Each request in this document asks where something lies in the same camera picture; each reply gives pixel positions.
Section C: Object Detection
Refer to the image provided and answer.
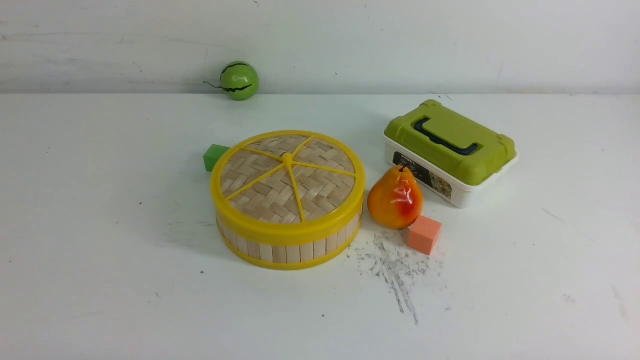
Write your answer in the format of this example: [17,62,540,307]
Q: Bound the salmon pink cube block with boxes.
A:
[406,216,442,256]

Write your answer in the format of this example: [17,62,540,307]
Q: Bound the green toy watermelon ball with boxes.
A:
[203,61,260,101]

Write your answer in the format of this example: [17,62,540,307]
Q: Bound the green cube block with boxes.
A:
[203,144,230,173]

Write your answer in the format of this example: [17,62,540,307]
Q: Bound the yellow bamboo steamer basket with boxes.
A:
[215,207,363,271]

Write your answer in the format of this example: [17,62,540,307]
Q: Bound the yellow woven bamboo steamer lid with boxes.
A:
[210,130,366,248]

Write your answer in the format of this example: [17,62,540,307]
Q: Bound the orange yellow toy pear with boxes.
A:
[366,165,425,230]

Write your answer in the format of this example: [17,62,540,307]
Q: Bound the green lidded white storage box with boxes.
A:
[384,99,519,208]

